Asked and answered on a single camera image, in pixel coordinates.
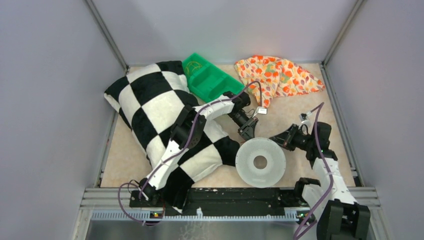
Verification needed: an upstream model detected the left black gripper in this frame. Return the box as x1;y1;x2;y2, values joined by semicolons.
227;109;258;147

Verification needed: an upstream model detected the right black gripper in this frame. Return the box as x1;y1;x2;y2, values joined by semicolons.
268;124;314;152

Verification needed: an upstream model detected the grey filament spool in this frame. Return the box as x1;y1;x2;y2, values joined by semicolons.
235;137;287;188

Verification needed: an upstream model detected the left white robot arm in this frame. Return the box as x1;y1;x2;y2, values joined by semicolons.
138;91;259;207

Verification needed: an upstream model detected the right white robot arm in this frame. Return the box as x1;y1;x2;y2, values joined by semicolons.
270;121;371;240

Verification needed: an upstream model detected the orange floral cloth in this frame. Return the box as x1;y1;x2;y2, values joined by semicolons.
234;55;326;108

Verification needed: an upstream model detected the green plastic compartment bin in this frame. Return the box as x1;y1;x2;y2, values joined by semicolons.
182;53;245;103

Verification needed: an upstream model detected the black white checkered pillow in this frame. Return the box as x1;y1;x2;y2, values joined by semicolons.
104;60;240;213

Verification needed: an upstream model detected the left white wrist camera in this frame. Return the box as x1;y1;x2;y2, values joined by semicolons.
254;106;268;116

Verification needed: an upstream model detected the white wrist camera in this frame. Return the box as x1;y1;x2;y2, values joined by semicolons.
299;111;312;127
254;106;268;116

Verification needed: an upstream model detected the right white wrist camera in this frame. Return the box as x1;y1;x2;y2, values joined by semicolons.
299;111;312;127

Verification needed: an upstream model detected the yellow wire coil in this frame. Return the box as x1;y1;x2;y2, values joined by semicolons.
184;59;203;75

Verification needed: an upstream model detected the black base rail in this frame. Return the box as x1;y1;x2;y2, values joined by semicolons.
129;187;309;217

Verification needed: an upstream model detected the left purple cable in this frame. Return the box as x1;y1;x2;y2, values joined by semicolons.
117;80;264;227

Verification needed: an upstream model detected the white toothed cable strip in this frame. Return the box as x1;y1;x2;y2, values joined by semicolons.
91;208;299;222

